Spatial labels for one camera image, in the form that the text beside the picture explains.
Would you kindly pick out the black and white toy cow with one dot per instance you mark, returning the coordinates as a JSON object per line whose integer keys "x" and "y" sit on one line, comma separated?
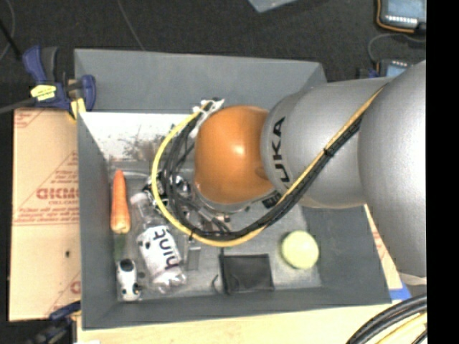
{"x": 127, "y": 280}

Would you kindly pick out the pale grey metal gripper finger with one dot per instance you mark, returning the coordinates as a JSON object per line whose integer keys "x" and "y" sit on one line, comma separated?
{"x": 194, "y": 258}

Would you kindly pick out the yellow-green ball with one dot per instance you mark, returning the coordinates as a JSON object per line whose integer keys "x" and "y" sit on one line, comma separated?
{"x": 300, "y": 250}

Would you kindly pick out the orange toy carrot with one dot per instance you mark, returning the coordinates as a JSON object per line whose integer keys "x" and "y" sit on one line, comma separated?
{"x": 120, "y": 203}

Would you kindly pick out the grey metal bin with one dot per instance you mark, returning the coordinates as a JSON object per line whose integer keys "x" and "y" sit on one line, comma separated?
{"x": 344, "y": 249}

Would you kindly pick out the clear plastic bottle, white label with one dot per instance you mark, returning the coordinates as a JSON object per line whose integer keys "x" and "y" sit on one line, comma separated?
{"x": 159, "y": 253}

